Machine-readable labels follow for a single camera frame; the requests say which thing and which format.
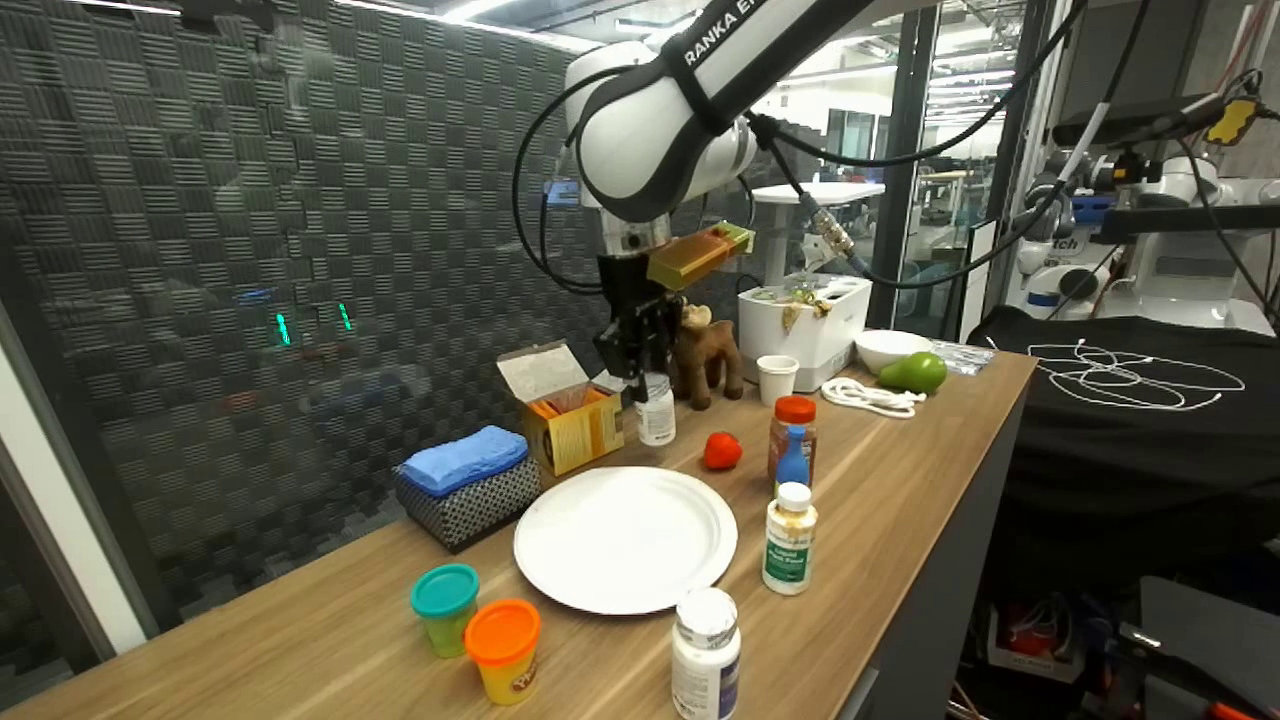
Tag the brown moose plush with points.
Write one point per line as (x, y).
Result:
(707, 357)

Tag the green fruit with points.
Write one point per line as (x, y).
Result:
(912, 372)

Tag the white bowl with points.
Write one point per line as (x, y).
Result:
(885, 347)

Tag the red-capped spice bottle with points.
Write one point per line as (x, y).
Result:
(792, 443)

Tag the red round plushy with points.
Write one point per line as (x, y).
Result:
(720, 454)

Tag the green-label supplement bottle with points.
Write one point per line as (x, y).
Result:
(789, 538)

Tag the olive wrist camera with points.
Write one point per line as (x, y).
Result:
(691, 256)

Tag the teal-lid dough tub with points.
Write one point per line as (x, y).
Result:
(447, 600)

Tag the black cloth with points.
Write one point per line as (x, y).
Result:
(1141, 437)

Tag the open yellow cardboard box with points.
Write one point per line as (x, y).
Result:
(565, 419)

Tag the white round plate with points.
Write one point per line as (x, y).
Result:
(624, 541)

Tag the white paper cup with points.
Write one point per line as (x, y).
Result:
(778, 376)

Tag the large white pill bottle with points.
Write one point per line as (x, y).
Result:
(707, 656)

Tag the small white pill bottle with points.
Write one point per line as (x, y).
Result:
(657, 415)

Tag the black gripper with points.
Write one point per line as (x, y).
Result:
(641, 326)

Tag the orange-lid dough tub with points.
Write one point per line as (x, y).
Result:
(501, 641)

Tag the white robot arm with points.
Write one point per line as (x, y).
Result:
(665, 129)

